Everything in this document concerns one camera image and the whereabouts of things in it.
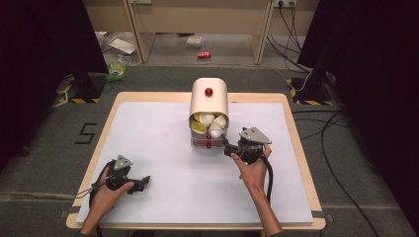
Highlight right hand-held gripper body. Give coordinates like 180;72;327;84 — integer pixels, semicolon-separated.
236;126;273;165

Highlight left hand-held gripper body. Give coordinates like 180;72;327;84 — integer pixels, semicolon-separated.
106;154;134;192

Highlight white roll-top cabinet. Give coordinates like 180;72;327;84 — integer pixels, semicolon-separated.
188;77;230;150

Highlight person's left hand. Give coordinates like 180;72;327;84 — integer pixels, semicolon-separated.
93;171;135;211

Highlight person's right hand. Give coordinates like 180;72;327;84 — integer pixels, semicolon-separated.
231;143;273;196

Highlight white table mat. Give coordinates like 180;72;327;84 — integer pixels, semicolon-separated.
76;101;314;226

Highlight light wooden table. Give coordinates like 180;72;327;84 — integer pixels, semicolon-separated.
65;91;327;231

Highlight hazard-striped stand base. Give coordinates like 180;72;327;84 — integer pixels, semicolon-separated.
286;77;336;107
52;73;107;105

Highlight green plastic bag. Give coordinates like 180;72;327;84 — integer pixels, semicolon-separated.
105;60;129;83

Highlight clear plastic box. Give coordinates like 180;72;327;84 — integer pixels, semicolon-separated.
186;35;206;47

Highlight beige wooden desk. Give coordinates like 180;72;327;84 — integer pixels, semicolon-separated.
82;0;320;65

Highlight black curtain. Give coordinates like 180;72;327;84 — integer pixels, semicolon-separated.
297;0;419;228
0;0;110;169

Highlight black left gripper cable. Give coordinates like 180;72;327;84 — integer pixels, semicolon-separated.
74;160;115;237

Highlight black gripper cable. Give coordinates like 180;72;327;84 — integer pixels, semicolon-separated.
74;160;115;237
258;153;275;204

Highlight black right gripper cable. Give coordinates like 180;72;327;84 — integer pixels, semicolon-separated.
258;153;275;204

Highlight black floor cable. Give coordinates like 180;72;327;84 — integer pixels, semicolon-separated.
292;110;383;237

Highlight black power cables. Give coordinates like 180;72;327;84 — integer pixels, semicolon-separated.
266;2;314;74

